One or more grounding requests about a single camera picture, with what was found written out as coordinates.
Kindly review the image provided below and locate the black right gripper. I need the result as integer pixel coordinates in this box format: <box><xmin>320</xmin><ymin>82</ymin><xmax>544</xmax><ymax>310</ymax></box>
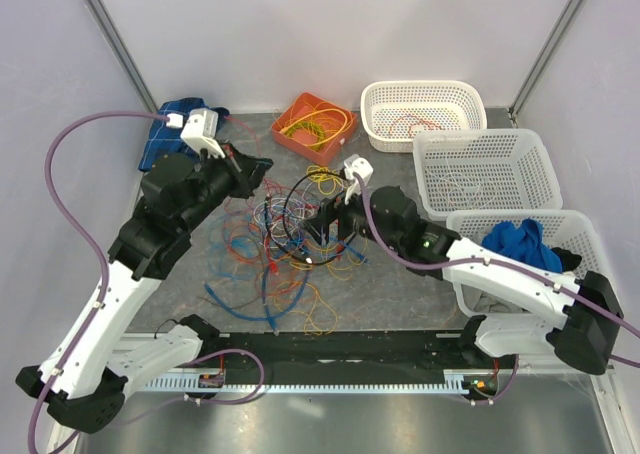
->
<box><xmin>298</xmin><ymin>178</ymin><xmax>402</xmax><ymax>253</ymax></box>

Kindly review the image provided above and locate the yellow green wire coil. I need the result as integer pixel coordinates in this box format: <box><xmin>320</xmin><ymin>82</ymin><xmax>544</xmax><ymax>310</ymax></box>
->
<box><xmin>284</xmin><ymin>118</ymin><xmax>326</xmax><ymax>150</ymax></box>

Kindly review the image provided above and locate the white basket with cloths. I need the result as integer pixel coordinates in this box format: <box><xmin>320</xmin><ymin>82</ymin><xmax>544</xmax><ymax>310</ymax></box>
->
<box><xmin>446</xmin><ymin>209</ymin><xmax>614</xmax><ymax>317</ymax></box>

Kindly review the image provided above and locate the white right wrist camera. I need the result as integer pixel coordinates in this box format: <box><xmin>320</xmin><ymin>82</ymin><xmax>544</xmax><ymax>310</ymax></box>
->
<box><xmin>344</xmin><ymin>154</ymin><xmax>374</xmax><ymax>205</ymax></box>

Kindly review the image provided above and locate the rounded white perforated basket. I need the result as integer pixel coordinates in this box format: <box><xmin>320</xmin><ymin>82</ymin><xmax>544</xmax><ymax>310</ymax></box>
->
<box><xmin>360</xmin><ymin>80</ymin><xmax>487</xmax><ymax>153</ymax></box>

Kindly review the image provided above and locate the orange thin wire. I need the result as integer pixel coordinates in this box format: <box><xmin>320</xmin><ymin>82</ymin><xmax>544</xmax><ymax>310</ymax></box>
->
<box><xmin>387</xmin><ymin>114</ymin><xmax>444</xmax><ymax>138</ymax></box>

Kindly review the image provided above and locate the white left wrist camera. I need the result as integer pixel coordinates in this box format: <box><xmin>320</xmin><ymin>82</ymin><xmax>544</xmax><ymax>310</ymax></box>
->
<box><xmin>165</xmin><ymin>108</ymin><xmax>225</xmax><ymax>159</ymax></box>

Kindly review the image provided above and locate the black cloth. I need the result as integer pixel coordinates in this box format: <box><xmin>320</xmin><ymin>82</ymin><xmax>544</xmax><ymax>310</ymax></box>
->
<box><xmin>551</xmin><ymin>247</ymin><xmax>583</xmax><ymax>274</ymax></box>

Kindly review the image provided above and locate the blue ethernet cable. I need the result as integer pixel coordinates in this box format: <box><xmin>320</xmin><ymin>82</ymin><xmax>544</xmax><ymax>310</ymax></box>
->
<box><xmin>203</xmin><ymin>223</ymin><xmax>371</xmax><ymax>331</ymax></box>

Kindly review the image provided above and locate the white thin wire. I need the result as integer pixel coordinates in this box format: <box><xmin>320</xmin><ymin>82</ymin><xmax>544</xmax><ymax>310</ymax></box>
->
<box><xmin>429</xmin><ymin>168</ymin><xmax>486</xmax><ymax>200</ymax></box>

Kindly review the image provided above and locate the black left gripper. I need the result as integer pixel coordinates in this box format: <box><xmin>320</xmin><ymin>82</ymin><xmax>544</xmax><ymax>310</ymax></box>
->
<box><xmin>179</xmin><ymin>139</ymin><xmax>274</xmax><ymax>233</ymax></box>

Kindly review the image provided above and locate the middle white perforated basket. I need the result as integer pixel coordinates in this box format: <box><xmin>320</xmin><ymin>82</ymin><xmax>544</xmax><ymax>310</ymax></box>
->
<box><xmin>413</xmin><ymin>128</ymin><xmax>563</xmax><ymax>221</ymax></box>

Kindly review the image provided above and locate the orange plastic box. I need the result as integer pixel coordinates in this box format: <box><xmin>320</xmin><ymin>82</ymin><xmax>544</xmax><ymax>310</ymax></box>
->
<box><xmin>271</xmin><ymin>92</ymin><xmax>358</xmax><ymax>167</ymax></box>

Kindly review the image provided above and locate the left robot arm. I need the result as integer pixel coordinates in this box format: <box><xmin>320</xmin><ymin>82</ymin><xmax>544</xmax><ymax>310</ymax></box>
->
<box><xmin>16</xmin><ymin>143</ymin><xmax>273</xmax><ymax>434</ymax></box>

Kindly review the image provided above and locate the light blue cable duct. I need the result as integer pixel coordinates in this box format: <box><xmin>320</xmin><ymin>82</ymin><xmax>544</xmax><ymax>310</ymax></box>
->
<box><xmin>142</xmin><ymin>370</ymin><xmax>469</xmax><ymax>395</ymax></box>

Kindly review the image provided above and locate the blue plaid cloth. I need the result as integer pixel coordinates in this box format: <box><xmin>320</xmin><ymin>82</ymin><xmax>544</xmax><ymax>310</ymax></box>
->
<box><xmin>138</xmin><ymin>97</ymin><xmax>230</xmax><ymax>173</ymax></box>

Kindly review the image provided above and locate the red thin wire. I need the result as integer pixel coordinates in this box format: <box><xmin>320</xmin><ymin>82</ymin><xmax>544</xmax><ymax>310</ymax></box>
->
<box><xmin>222</xmin><ymin>115</ymin><xmax>281</xmax><ymax>255</ymax></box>

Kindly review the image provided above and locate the red ethernet cable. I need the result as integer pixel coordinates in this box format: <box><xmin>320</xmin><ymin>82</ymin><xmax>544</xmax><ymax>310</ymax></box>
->
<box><xmin>264</xmin><ymin>223</ymin><xmax>351</xmax><ymax>275</ymax></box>

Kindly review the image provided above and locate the thick yellow ethernet cable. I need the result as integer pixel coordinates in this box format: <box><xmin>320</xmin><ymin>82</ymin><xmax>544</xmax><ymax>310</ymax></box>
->
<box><xmin>280</xmin><ymin>107</ymin><xmax>350</xmax><ymax>140</ymax></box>

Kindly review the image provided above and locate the bright yellow wire bundle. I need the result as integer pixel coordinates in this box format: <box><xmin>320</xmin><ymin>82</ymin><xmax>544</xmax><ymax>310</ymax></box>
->
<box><xmin>305</xmin><ymin>163</ymin><xmax>351</xmax><ymax>197</ymax></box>

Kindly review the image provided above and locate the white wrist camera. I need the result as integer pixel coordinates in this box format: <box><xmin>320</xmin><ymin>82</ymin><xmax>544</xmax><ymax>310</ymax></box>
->
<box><xmin>344</xmin><ymin>154</ymin><xmax>374</xmax><ymax>205</ymax></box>
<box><xmin>165</xmin><ymin>108</ymin><xmax>225</xmax><ymax>159</ymax></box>

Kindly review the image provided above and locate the blue towel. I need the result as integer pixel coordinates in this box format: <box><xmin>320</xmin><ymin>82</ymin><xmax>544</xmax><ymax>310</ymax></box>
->
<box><xmin>481</xmin><ymin>218</ymin><xmax>563</xmax><ymax>273</ymax></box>

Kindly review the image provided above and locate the thick black cable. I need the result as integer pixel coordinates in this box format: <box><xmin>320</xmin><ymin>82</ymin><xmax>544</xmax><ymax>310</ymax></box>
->
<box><xmin>267</xmin><ymin>171</ymin><xmax>366</xmax><ymax>266</ymax></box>

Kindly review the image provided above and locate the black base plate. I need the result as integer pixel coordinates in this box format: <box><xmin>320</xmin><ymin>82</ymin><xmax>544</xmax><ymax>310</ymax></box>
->
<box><xmin>198</xmin><ymin>330</ymin><xmax>515</xmax><ymax>383</ymax></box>

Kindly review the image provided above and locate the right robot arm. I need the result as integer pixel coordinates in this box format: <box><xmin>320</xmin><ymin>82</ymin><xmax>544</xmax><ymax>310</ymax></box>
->
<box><xmin>302</xmin><ymin>186</ymin><xmax>623</xmax><ymax>375</ymax></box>

